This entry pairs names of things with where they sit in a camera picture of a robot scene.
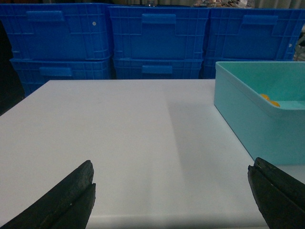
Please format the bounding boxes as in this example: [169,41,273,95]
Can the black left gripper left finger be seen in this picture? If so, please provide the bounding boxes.
[1,160,96,229]

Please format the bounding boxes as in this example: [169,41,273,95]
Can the orange toy block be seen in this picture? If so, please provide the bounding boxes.
[260,94,280,107]

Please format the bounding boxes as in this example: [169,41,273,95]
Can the blue crate bottom middle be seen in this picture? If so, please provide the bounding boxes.
[113,58,203,80]

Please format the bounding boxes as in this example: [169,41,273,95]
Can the blue crate bottom left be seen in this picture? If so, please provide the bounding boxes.
[10,58,114,96]

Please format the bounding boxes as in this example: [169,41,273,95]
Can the blue crate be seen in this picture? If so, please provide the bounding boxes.
[204,8,305,60]
[113,58,203,80]
[199,57,292,79]
[0,3,113,61]
[109,6,210,60]
[10,58,114,96]

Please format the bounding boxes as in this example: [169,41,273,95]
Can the blue crate top middle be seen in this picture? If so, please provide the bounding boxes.
[109,6,210,60]

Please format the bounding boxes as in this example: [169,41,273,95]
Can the teal plastic box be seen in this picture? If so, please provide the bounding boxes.
[214,61,305,165]

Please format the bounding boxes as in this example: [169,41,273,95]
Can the blue crate top right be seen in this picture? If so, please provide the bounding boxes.
[204,8,305,60]

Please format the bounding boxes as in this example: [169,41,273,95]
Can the blue crate top left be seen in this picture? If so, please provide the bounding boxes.
[0,3,113,61]

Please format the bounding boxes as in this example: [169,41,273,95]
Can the blue crate bottom right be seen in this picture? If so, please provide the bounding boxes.
[199,57,292,79]

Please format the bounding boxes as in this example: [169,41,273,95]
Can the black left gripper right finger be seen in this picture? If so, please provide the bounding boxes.
[247,157,305,229]

